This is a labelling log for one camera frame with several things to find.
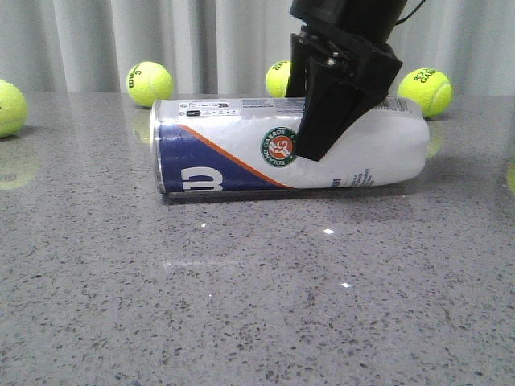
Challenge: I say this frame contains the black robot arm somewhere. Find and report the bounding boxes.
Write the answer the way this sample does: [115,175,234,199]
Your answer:
[286,0,406,161]

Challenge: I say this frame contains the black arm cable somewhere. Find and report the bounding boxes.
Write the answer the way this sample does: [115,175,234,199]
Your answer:
[396,0,428,26]

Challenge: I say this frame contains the right tennis ball Roland Garros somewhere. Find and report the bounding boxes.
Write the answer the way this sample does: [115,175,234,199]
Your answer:
[398,68,453,117]

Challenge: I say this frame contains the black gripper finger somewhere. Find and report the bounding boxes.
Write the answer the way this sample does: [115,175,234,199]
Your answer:
[295,58,381,161]
[286,32,308,97]

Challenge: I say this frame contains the middle tennis ball Roland Garros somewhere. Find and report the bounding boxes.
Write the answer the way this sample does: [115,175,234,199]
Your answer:
[265,60,291,98]

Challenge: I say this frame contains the far left tennis ball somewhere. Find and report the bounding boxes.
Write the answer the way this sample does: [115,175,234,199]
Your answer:
[0,80,28,138]

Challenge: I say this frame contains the white blue tennis ball can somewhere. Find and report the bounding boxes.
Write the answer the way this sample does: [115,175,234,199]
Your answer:
[150,97,430,194]

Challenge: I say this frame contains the tennis ball roland garros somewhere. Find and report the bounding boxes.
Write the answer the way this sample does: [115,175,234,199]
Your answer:
[398,68,453,117]
[265,60,291,98]

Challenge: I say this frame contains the grey pleated curtain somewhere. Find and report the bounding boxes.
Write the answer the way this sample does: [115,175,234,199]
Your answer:
[1,1,514,96]

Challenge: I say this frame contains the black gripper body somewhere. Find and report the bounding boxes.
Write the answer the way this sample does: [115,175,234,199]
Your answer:
[300,24,402,103]

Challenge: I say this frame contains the tennis ball with Wilson print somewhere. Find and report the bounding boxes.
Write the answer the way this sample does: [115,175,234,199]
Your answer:
[126,61,174,107]

